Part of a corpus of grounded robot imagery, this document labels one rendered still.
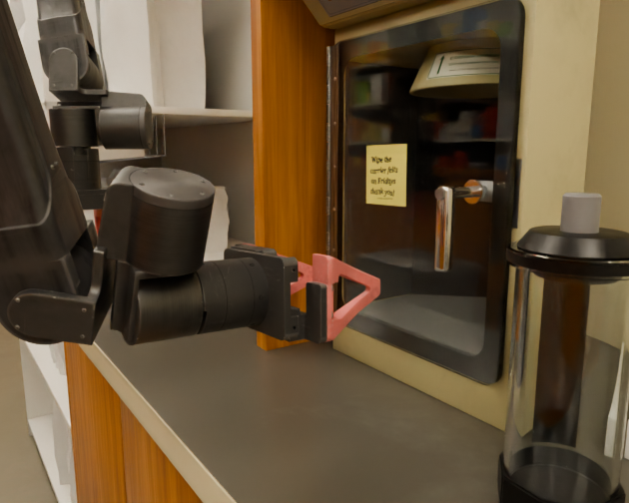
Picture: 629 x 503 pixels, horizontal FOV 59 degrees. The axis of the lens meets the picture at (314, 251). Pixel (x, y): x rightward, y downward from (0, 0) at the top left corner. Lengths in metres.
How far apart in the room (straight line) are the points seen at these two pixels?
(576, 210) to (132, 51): 1.42
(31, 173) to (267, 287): 0.19
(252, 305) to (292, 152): 0.44
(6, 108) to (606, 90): 0.89
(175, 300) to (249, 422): 0.28
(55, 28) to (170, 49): 1.06
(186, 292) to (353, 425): 0.31
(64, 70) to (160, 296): 0.45
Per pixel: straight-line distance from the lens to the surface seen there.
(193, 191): 0.38
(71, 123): 0.79
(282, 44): 0.84
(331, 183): 0.81
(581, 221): 0.47
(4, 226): 0.40
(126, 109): 0.78
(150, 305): 0.40
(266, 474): 0.57
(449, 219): 0.58
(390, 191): 0.71
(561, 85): 0.64
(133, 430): 0.94
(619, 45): 1.05
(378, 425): 0.65
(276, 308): 0.44
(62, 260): 0.40
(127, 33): 1.72
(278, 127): 0.83
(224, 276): 0.43
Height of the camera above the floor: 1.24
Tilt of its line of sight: 10 degrees down
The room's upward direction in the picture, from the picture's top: straight up
